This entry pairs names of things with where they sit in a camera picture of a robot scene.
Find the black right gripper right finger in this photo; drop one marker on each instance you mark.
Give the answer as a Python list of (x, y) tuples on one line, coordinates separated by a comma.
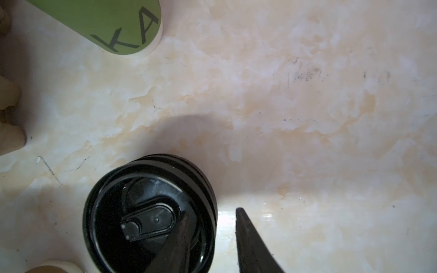
[(253, 255)]

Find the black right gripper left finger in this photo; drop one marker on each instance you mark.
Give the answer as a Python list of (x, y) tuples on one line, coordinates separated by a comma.
[(174, 256)]

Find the white paper cup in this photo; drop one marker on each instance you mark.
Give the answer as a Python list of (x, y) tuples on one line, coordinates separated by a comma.
[(55, 266)]

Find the brown pulp cup carrier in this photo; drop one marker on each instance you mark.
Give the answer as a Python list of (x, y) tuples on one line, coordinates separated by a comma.
[(13, 137)]

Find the stack of paper cups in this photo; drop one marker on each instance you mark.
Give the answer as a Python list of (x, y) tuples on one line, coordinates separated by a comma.
[(130, 28)]

